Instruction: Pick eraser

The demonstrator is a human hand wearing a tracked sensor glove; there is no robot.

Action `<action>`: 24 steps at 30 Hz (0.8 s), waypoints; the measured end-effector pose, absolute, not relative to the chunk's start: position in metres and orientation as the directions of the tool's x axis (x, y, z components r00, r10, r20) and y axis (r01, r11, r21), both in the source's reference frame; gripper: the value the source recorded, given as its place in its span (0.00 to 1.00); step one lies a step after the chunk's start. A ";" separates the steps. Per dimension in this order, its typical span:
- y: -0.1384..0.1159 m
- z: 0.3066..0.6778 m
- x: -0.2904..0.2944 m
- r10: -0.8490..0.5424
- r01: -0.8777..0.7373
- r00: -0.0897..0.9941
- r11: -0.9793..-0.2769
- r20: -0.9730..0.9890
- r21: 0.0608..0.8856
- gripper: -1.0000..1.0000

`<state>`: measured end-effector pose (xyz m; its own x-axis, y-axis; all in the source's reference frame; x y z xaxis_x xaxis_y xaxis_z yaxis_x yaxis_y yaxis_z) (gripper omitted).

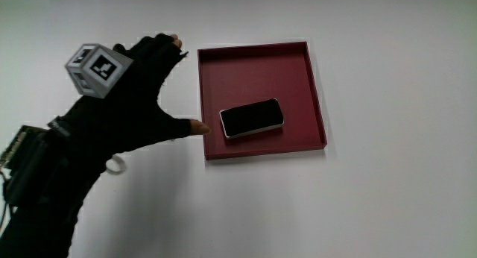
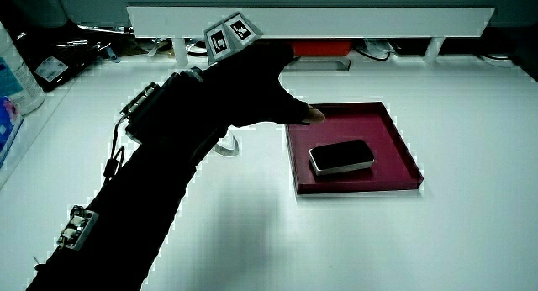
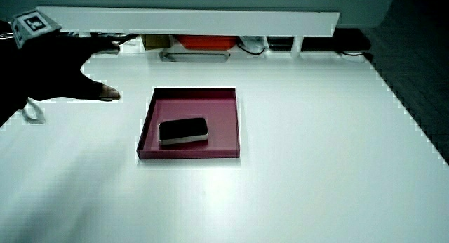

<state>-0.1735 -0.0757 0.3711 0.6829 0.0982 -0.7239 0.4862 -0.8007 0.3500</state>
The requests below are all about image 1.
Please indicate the person's left hand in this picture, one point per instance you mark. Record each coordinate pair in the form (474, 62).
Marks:
(123, 112)

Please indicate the black smartphone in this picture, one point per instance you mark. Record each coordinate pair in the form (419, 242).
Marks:
(250, 118)

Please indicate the person's left forearm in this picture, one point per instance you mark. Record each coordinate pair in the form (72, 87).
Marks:
(41, 217)

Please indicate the black wrist electronics module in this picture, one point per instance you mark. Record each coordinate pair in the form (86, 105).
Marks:
(28, 159)

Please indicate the dark red square tray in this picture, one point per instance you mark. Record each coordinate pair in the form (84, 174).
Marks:
(238, 75)

